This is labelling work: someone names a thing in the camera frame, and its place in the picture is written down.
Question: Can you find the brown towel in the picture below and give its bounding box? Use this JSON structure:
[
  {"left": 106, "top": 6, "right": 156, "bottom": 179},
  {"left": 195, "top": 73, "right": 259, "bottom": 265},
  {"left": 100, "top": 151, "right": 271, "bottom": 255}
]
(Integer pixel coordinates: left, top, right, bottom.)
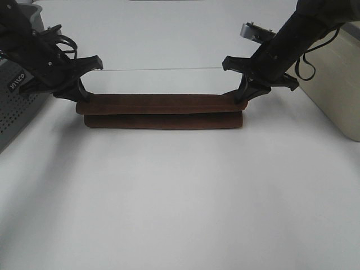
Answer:
[{"left": 76, "top": 91, "right": 248, "bottom": 130}]

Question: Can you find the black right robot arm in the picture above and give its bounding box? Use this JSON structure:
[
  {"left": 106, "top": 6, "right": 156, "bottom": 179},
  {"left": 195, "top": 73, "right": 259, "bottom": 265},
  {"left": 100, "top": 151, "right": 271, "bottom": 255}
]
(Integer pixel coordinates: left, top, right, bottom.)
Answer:
[{"left": 222, "top": 1, "right": 359, "bottom": 104}]

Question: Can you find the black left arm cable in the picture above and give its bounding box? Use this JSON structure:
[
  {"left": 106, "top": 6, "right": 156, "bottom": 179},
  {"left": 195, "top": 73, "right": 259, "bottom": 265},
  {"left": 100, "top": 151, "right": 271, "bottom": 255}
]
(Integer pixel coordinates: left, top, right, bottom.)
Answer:
[{"left": 53, "top": 35, "right": 79, "bottom": 61}]

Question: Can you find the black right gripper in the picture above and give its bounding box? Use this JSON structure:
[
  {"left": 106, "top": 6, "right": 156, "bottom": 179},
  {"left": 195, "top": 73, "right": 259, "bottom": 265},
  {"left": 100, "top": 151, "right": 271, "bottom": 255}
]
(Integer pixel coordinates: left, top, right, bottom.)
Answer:
[{"left": 222, "top": 42, "right": 299, "bottom": 104}]

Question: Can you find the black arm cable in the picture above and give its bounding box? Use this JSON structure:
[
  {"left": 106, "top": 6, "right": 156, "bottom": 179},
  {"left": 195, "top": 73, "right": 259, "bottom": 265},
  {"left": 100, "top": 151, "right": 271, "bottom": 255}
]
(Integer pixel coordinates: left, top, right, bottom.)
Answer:
[
  {"left": 53, "top": 35, "right": 79, "bottom": 61},
  {"left": 294, "top": 25, "right": 343, "bottom": 81}
]

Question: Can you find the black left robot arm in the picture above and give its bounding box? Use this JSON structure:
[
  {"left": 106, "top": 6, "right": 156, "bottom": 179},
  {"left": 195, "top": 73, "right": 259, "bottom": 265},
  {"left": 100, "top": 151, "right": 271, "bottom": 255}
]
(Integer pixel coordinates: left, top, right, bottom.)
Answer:
[{"left": 1, "top": 1, "right": 103, "bottom": 102}]

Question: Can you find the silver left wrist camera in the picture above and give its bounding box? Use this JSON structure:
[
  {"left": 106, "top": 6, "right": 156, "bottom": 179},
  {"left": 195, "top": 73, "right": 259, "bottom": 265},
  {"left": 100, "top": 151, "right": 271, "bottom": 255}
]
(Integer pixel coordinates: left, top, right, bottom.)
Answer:
[{"left": 41, "top": 24, "right": 62, "bottom": 36}]

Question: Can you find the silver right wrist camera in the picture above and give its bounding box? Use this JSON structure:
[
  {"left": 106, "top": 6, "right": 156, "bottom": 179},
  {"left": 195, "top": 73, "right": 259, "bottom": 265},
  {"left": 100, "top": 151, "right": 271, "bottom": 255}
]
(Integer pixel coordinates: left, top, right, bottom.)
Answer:
[{"left": 240, "top": 22, "right": 276, "bottom": 44}]

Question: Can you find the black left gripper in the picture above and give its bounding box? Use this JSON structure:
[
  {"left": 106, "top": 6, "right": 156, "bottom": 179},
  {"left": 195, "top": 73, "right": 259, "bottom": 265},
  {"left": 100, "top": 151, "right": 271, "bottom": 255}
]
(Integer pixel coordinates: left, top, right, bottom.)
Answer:
[{"left": 18, "top": 42, "right": 104, "bottom": 102}]

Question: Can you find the beige plastic storage box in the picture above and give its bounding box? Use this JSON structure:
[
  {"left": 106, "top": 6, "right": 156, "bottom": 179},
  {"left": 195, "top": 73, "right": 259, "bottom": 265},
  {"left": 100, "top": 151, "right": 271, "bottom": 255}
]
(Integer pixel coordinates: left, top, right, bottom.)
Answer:
[{"left": 299, "top": 22, "right": 359, "bottom": 142}]

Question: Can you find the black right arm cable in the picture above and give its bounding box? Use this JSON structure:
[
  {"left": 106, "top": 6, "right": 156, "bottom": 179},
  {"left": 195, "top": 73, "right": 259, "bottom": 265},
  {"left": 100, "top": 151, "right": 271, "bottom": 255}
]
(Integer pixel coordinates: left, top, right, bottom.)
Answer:
[{"left": 294, "top": 25, "right": 343, "bottom": 81}]

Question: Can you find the grey perforated plastic basket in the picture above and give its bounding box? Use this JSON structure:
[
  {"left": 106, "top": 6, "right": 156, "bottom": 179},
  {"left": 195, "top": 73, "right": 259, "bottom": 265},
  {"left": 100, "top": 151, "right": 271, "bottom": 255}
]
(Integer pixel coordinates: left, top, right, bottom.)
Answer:
[{"left": 1, "top": 57, "right": 49, "bottom": 151}]

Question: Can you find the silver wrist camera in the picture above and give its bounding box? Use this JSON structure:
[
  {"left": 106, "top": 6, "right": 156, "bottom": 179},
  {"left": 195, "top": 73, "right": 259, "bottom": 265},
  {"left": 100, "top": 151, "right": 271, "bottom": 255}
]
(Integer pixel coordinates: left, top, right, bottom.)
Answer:
[
  {"left": 240, "top": 22, "right": 276, "bottom": 44},
  {"left": 41, "top": 24, "right": 62, "bottom": 36}
]

